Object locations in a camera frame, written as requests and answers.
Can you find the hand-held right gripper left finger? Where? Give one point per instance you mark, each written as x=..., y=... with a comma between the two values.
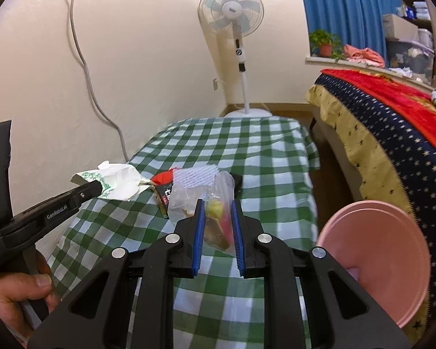
x=199, y=240

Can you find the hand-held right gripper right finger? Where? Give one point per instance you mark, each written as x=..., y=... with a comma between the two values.
x=238, y=240

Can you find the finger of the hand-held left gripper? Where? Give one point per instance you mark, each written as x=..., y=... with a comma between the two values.
x=89, y=192

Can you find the white paper wrapper green print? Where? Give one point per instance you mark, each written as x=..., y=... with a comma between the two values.
x=120, y=181

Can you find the clear plastic bag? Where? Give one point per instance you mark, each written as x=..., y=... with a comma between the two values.
x=183, y=203

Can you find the red and black packet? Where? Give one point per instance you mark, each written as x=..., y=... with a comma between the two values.
x=163, y=191

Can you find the pink plastic bucket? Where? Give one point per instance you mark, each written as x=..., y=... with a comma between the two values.
x=385, y=247

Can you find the person's left hand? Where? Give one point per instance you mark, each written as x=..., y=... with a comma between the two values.
x=18, y=287

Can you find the green checked tablecloth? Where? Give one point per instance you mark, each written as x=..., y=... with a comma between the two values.
x=239, y=152

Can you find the yellow star-print bed skirt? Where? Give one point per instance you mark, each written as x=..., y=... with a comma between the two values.
x=356, y=134

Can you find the potted green plant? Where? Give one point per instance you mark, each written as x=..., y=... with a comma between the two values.
x=325, y=49

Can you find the red blanket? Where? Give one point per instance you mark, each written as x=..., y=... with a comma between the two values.
x=396, y=96

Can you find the pink clothes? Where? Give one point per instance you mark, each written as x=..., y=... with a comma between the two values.
x=365, y=55

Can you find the white standing fan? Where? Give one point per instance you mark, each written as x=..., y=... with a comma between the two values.
x=230, y=7

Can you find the clear plastic storage box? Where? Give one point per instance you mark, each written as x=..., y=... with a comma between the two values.
x=408, y=60

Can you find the blue curtain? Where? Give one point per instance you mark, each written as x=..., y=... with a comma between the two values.
x=348, y=7

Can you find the beige cardboard box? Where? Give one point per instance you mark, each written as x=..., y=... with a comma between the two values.
x=399, y=27

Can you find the white plastic container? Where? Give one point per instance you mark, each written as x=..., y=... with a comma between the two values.
x=425, y=36

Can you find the blue and white packages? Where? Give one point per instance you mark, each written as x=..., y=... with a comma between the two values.
x=418, y=11

